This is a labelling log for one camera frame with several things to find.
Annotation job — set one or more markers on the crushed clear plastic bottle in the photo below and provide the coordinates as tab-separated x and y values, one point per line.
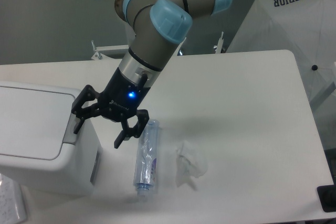
146	160

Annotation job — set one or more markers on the black device at table edge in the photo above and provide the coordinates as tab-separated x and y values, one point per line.
326	195

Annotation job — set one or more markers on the white Superior umbrella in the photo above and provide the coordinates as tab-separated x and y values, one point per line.
304	27

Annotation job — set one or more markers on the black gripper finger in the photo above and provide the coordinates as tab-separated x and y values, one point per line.
136	131
87	94

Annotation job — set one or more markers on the white metal base bracket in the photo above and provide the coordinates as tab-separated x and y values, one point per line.
117	52

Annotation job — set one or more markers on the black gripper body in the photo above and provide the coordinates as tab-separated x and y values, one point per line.
121	97

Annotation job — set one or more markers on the paper sheet in sleeve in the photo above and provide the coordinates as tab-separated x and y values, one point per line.
12	203

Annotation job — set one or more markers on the white push-lid trash can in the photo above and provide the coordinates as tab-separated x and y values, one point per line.
39	148

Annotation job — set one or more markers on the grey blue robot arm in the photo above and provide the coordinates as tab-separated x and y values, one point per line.
160	26

